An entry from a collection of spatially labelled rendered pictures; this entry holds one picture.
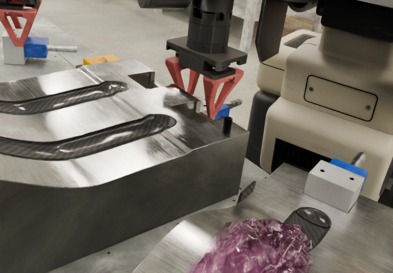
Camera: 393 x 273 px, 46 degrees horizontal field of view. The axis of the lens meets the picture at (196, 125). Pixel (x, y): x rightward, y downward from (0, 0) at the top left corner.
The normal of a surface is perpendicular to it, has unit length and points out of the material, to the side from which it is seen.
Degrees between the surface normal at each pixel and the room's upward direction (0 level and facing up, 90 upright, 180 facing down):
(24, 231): 90
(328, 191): 90
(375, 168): 98
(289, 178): 0
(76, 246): 90
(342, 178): 0
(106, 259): 0
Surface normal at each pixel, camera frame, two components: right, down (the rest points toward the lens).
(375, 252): 0.11, -0.88
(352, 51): -0.55, 0.46
